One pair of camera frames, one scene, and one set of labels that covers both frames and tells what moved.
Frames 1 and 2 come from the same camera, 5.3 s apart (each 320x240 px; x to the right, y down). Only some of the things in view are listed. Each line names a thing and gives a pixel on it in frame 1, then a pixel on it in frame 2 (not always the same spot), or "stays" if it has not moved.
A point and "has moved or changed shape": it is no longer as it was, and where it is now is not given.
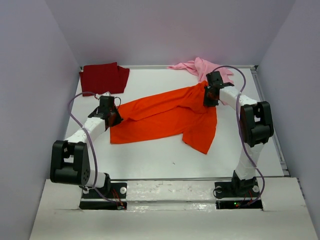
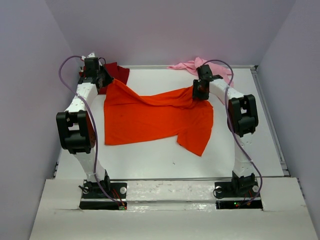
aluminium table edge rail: [275, 138] stays
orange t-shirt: [179, 113] has moved or changed shape
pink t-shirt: [202, 67] stays
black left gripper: [118, 118] -> [101, 69]
